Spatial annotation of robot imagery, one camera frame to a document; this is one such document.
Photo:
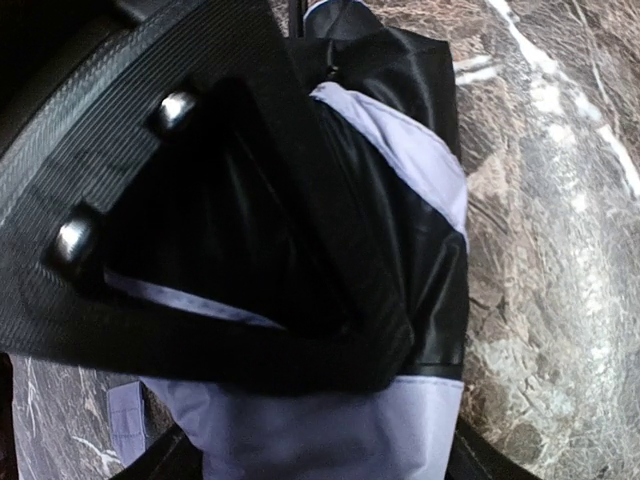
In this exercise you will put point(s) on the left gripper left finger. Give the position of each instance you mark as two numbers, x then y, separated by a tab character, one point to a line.
171	457

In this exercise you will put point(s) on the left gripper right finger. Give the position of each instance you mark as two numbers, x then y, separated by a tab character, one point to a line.
473	458

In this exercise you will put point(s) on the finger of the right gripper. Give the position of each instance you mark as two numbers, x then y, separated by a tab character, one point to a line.
155	93

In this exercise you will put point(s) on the lavender folding umbrella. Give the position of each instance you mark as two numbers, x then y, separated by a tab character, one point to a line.
210	239

